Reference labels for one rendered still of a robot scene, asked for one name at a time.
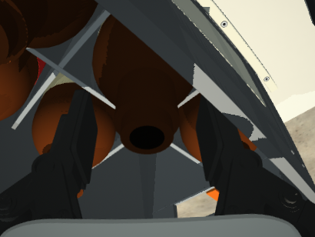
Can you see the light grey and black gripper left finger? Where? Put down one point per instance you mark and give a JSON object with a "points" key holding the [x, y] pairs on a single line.
{"points": [[56, 177]]}

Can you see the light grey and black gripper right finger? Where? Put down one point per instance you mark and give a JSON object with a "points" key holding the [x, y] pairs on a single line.
{"points": [[244, 186]]}

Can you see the dark grey divided crate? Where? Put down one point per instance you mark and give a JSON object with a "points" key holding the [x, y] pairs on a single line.
{"points": [[127, 185]]}

